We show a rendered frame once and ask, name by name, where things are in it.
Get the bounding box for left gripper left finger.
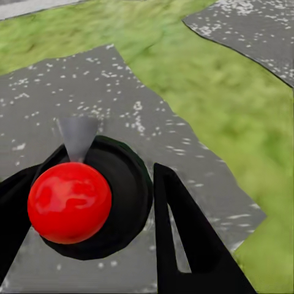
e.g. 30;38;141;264
0;164;41;286

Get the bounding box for pesticide atomizer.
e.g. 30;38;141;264
28;113;154;261

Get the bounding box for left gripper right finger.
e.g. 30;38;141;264
153;164;257;294

